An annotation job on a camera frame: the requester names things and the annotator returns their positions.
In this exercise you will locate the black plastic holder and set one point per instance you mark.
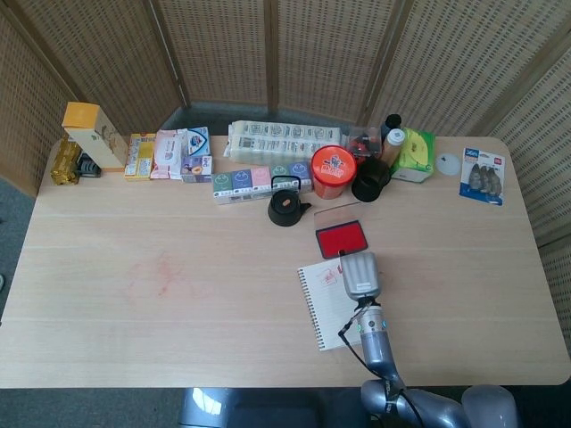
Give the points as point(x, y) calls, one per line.
point(87, 166)

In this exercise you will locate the brown bottle with white cap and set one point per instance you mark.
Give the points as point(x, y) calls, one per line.
point(394, 138)

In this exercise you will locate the yellow snack box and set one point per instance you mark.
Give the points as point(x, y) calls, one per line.
point(139, 156)

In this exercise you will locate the clear plastic box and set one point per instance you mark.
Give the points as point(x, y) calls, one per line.
point(363, 142)

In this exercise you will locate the white round disc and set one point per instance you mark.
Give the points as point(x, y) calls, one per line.
point(448, 164)

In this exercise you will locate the multicolour pocket tissue pack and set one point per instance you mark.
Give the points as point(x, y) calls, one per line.
point(241, 183)

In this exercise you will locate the woven bamboo folding screen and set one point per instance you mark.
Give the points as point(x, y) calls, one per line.
point(223, 44)

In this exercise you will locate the clear plastic ink pad lid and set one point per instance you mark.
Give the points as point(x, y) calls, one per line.
point(336, 214)

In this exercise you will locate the white spiral notepad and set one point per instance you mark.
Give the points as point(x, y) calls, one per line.
point(325, 312)

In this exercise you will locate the gold foil package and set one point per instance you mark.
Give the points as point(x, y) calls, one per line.
point(64, 165)

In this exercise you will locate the red ink pad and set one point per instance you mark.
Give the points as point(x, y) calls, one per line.
point(341, 238)

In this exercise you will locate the black mesh pen holder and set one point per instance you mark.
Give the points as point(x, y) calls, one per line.
point(370, 183)

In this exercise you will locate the blue blister pack of clips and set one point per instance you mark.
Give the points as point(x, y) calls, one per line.
point(484, 176)

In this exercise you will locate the white red stamp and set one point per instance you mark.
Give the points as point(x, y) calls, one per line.
point(339, 269)

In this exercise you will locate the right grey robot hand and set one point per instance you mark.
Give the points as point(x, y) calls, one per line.
point(361, 276)

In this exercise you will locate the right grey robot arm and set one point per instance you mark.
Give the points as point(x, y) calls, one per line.
point(377, 348)

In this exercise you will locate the pink wet wipes pack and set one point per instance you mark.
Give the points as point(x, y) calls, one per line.
point(168, 153)

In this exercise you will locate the orange snack tub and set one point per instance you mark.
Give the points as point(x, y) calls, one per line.
point(333, 165)

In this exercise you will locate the black teapot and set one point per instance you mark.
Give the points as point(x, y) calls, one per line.
point(283, 209)

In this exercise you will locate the purple carton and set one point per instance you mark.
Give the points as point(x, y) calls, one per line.
point(196, 169)

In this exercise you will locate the large wrapped paper roll pack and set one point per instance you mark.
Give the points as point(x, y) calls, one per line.
point(276, 140)

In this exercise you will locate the dark bottle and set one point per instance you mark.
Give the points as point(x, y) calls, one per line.
point(393, 121)

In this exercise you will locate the tall beige box orange top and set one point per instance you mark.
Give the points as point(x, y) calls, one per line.
point(102, 147)

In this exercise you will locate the green tissue box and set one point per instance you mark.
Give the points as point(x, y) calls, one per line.
point(417, 151)

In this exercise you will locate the blue white carton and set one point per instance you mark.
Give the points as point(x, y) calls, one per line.
point(196, 140)

